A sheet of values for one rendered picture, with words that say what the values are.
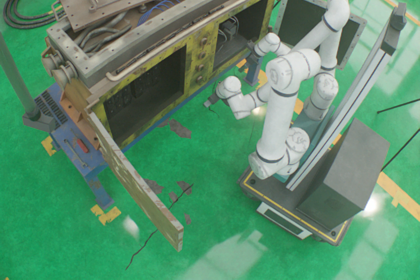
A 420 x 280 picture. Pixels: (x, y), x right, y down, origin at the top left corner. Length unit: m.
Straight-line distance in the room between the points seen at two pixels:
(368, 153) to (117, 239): 1.87
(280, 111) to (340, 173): 0.75
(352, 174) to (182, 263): 1.34
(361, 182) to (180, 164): 1.45
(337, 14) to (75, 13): 1.38
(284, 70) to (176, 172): 1.64
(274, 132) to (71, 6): 1.25
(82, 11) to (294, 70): 1.13
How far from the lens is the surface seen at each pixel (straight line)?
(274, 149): 1.60
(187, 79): 2.06
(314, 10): 2.40
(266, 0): 2.33
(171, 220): 1.29
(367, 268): 2.94
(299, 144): 1.77
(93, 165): 2.06
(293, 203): 2.39
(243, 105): 1.78
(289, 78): 1.26
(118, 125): 2.13
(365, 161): 2.12
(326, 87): 2.07
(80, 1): 1.91
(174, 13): 1.74
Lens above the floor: 2.47
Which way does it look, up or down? 57 degrees down
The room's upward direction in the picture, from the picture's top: 7 degrees clockwise
